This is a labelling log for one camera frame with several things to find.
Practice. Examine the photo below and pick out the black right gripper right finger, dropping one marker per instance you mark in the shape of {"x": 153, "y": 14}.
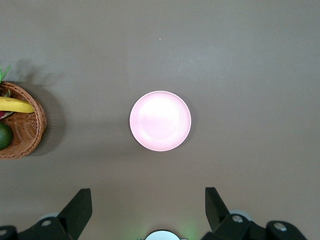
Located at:
{"x": 217, "y": 215}

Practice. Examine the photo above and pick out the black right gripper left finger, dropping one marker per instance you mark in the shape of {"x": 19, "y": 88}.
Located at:
{"x": 75, "y": 215}

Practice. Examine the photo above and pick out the yellow banana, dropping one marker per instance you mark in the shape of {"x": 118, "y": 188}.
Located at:
{"x": 15, "y": 105}

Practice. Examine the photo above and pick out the brown wicker basket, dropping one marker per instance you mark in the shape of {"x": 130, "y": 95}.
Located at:
{"x": 30, "y": 130}

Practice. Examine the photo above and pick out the green avocado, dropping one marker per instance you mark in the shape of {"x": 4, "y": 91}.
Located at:
{"x": 5, "y": 136}

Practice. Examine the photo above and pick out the pink round plate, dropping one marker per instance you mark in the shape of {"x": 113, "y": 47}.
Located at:
{"x": 160, "y": 121}

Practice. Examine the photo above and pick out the pink dragon fruit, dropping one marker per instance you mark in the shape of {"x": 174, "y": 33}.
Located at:
{"x": 4, "y": 114}

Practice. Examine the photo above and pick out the brown table cover cloth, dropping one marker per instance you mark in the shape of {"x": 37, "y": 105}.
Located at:
{"x": 225, "y": 62}

